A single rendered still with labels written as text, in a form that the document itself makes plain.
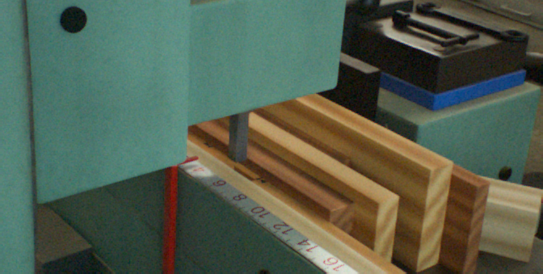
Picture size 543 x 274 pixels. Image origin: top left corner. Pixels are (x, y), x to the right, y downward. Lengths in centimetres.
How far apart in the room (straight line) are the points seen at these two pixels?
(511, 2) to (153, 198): 385
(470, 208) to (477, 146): 14
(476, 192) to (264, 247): 13
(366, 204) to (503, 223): 10
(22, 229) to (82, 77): 7
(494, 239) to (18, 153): 34
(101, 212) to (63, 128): 25
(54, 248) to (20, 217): 30
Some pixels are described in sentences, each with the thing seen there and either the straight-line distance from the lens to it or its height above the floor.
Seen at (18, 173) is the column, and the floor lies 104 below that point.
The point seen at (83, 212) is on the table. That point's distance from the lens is 66.
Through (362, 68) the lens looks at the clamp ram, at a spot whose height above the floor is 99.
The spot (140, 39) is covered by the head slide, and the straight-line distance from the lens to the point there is 40.
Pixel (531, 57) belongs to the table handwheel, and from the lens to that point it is 80.
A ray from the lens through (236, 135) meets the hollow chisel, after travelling 54.
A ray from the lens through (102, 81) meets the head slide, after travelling 39.
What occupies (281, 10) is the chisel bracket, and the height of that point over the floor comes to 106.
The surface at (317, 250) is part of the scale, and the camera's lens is 46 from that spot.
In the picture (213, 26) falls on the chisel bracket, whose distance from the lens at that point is 46.
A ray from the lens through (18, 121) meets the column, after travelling 34.
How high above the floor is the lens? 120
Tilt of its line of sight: 24 degrees down
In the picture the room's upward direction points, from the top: 4 degrees clockwise
